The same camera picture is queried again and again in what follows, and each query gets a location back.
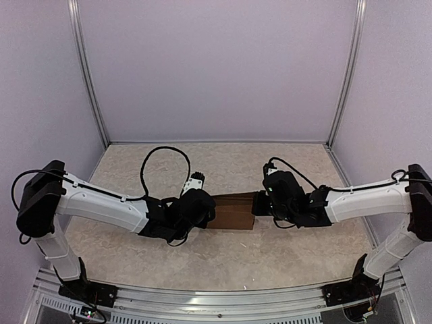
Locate brown cardboard box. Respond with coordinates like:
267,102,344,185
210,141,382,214
207,192,255,230

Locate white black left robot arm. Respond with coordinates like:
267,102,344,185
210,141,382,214
14,160,216,300

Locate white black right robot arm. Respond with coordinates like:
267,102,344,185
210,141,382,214
252,162,431,300

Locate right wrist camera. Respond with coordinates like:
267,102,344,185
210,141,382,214
263,161,279,178

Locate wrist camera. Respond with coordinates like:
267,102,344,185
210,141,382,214
263,161,279,178
180,171,205,196

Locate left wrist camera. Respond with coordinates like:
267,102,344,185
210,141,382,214
180,171,205,196

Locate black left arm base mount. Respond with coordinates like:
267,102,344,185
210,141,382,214
59,281,118,308

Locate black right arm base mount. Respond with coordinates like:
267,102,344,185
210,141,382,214
322,274,381,307

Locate aluminium front frame rail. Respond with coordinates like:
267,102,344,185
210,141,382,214
19,269,417,323

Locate right aluminium corner post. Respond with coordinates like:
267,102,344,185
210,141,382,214
326,0,367,151

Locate aluminium corner post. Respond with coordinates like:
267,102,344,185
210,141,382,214
67,0,111,149
326,0,367,151

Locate left aluminium corner post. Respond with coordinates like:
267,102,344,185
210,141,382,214
67,0,111,149

